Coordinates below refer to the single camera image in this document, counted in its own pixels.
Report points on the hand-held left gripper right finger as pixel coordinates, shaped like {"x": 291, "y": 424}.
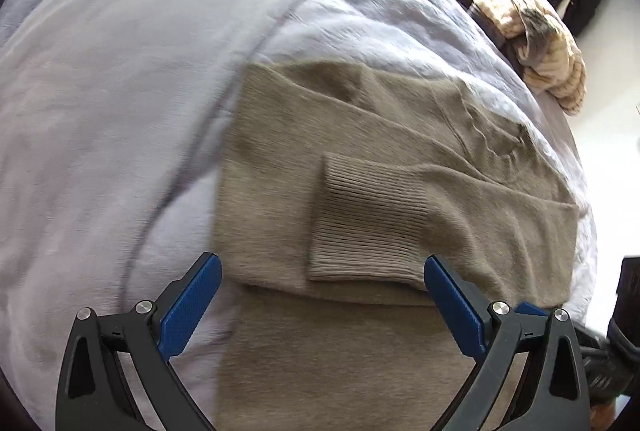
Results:
{"x": 452, "y": 306}

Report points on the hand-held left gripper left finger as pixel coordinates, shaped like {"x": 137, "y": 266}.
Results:
{"x": 187, "y": 311}

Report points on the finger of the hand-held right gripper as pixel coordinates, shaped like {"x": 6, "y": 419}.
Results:
{"x": 531, "y": 309}

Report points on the taupe knit sweater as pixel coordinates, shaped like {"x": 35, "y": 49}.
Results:
{"x": 380, "y": 151}

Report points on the pile of striped beige clothes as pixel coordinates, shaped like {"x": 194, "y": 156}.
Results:
{"x": 545, "y": 56}

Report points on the lavender plush blanket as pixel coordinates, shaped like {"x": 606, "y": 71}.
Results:
{"x": 125, "y": 111}

